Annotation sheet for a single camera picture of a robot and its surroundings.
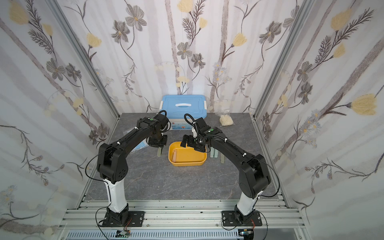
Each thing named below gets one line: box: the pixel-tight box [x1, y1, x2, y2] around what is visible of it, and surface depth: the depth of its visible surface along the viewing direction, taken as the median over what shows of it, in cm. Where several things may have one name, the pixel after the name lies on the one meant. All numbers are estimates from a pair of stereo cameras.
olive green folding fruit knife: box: [220, 153, 225, 164], surface depth 97 cm
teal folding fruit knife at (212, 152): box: [210, 146, 215, 158], surface depth 100 cm
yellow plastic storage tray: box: [168, 141, 208, 167], surface depth 99 cm
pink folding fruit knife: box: [172, 149, 177, 163], surface depth 100 cm
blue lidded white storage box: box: [159, 94, 208, 130], surface depth 107 cm
